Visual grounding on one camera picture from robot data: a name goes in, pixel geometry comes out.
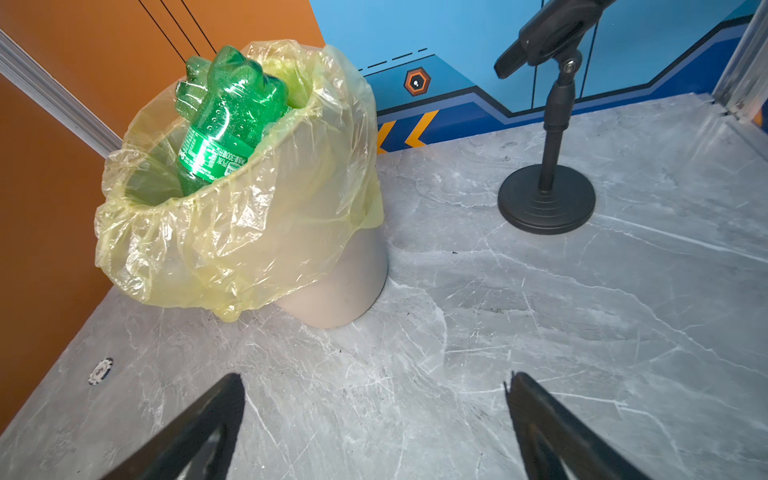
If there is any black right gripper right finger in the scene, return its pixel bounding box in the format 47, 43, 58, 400
505, 372, 649, 480

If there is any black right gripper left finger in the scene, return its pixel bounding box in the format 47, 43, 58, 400
105, 373, 245, 479

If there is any green bottle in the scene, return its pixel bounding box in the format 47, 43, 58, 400
175, 46, 290, 196

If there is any beige bin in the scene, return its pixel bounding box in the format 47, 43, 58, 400
276, 228, 389, 329

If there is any yellow plastic bin liner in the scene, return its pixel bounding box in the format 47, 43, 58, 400
94, 40, 384, 322

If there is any blue white poker chip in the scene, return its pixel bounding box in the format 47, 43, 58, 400
87, 357, 114, 386

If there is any black microphone stand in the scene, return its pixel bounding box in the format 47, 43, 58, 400
497, 48, 596, 235

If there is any black microphone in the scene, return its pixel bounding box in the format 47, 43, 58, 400
494, 0, 615, 79

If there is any aluminium corner post right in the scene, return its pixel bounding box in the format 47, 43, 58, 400
712, 0, 767, 123

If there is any aluminium corner post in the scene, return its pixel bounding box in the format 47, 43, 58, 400
1, 31, 122, 158
712, 0, 767, 123

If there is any aluminium corner post left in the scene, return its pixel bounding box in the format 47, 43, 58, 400
1, 31, 122, 158

